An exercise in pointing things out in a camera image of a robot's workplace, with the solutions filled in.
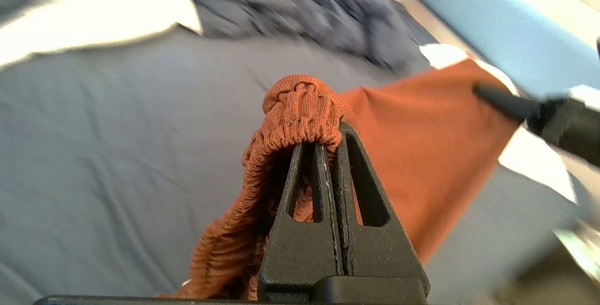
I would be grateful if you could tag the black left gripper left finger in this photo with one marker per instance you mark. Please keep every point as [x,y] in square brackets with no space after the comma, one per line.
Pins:
[300,253]

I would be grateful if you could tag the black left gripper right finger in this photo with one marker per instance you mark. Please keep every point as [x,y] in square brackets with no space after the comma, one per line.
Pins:
[379,253]

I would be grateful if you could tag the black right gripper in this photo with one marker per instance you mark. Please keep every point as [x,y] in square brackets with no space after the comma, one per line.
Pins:
[576,122]

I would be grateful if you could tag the rust brown shorts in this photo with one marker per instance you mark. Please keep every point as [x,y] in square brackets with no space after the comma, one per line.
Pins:
[422,145]

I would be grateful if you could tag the blue bed sheet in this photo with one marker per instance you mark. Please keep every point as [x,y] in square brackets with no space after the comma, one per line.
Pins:
[117,145]

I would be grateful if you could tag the rumpled dark blue duvet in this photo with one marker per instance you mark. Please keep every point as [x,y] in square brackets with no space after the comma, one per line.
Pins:
[304,5]

